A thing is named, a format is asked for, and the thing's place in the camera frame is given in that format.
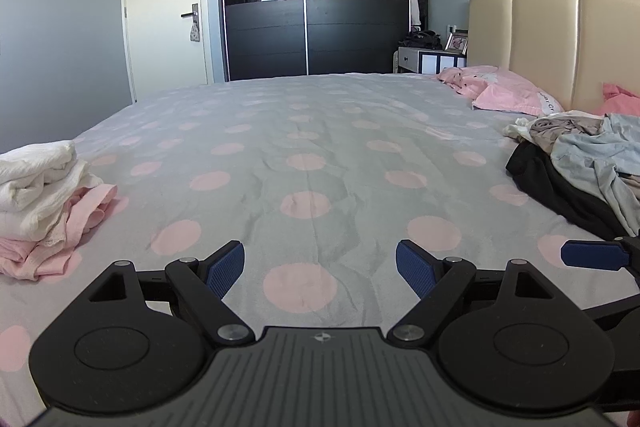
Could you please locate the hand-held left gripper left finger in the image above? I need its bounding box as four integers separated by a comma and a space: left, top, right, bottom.
89, 241, 255, 344

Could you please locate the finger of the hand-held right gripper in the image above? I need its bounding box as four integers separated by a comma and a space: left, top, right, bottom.
582, 291, 640, 324
560, 234, 640, 273

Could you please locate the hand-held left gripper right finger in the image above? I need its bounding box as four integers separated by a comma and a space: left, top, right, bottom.
387, 239, 551, 344

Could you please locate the pale grey long-sleeve shirt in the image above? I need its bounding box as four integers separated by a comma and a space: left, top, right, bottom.
550, 113, 640, 235

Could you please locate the black garment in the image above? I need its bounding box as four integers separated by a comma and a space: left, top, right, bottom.
506, 139, 640, 242

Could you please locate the white garment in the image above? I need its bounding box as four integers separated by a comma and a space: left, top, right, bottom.
502, 117, 538, 142

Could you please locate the pink folded cloth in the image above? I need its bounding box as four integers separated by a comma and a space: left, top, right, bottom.
0, 184, 118, 282

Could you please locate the dark pink pillow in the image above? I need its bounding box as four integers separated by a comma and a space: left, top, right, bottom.
600, 82, 640, 116

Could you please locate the grey pink-dotted bedsheet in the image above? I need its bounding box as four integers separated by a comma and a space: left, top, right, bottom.
0, 72, 640, 427

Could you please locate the light pink pillow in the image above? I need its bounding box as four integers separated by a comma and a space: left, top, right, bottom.
436, 65, 566, 118

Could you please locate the white nightstand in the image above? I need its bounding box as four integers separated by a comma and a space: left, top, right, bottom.
392, 46, 468, 75

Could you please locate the white folded cloth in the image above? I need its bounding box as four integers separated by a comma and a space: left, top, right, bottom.
0, 139, 103, 242

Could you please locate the beige padded headboard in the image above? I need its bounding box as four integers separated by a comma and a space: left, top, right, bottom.
467, 0, 640, 118

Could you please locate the black bag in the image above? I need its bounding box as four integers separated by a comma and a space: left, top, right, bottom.
398, 29, 443, 50

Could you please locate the picture frame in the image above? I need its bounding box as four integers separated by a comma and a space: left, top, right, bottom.
444, 32, 469, 54

